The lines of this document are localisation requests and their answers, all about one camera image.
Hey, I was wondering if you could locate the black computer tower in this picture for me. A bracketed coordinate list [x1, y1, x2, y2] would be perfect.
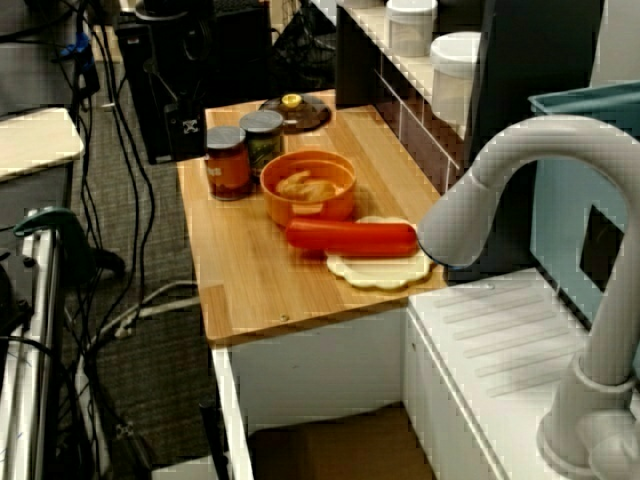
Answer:
[115, 20, 176, 166]

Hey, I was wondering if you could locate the orange beans can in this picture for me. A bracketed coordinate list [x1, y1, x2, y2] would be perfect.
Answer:
[205, 125, 253, 201]

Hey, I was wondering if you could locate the yellow toy food piece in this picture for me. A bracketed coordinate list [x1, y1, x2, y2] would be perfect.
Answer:
[274, 169, 346, 201]

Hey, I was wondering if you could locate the brown lid with yellow knob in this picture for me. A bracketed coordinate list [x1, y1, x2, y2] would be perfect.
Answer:
[258, 92, 333, 135]

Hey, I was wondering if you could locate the large white lidded canister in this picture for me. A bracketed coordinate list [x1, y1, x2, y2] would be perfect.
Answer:
[429, 32, 482, 126]

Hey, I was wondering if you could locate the cream scalloped toy plate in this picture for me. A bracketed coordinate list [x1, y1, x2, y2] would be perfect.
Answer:
[325, 215, 435, 291]

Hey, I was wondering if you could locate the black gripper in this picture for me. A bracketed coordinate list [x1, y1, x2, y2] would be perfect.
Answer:
[168, 63, 209, 163]

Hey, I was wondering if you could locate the orange toy pot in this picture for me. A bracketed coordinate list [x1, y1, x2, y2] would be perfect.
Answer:
[260, 149, 357, 227]

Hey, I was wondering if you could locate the aluminium frame rail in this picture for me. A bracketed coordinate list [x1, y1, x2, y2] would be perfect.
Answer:
[0, 214, 69, 480]

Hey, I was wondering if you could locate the red orange plastic bowl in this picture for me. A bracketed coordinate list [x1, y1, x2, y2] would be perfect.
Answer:
[285, 218, 419, 259]

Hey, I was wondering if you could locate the small white lidded canister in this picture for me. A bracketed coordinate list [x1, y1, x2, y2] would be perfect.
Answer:
[384, 0, 439, 58]

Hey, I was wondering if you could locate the cream desk board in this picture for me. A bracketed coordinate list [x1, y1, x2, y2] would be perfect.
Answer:
[0, 107, 84, 184]

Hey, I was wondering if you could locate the dark tiled backsplash panel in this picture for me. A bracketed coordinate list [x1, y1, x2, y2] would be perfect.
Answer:
[335, 0, 481, 201]

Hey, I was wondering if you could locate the teal plastic bin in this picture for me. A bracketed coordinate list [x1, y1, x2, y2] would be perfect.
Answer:
[528, 81, 640, 331]

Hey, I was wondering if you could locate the black wire mesh basket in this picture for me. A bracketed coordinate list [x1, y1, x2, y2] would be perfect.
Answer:
[272, 7, 337, 96]

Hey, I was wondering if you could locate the white cable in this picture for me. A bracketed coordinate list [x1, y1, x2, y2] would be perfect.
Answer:
[94, 282, 201, 342]

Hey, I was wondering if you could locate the green peas can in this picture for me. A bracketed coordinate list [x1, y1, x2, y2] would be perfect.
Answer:
[239, 110, 285, 182]

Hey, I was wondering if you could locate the dark grey upright post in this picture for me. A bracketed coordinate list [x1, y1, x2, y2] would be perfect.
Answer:
[447, 0, 606, 274]

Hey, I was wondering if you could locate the grey toy faucet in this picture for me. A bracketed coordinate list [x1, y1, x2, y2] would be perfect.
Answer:
[416, 115, 640, 476]

